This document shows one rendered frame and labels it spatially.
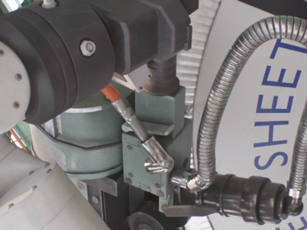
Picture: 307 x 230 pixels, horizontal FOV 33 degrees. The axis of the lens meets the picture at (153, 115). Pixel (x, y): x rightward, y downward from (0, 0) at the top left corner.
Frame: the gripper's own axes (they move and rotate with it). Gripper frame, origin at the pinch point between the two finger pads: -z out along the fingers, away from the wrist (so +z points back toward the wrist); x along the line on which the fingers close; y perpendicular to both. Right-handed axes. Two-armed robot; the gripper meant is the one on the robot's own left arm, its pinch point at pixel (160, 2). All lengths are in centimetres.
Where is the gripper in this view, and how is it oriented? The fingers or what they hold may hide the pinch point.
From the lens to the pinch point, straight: 52.1
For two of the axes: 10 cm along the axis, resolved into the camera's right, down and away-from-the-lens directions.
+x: -7.6, -3.8, 5.2
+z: -6.5, 4.4, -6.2
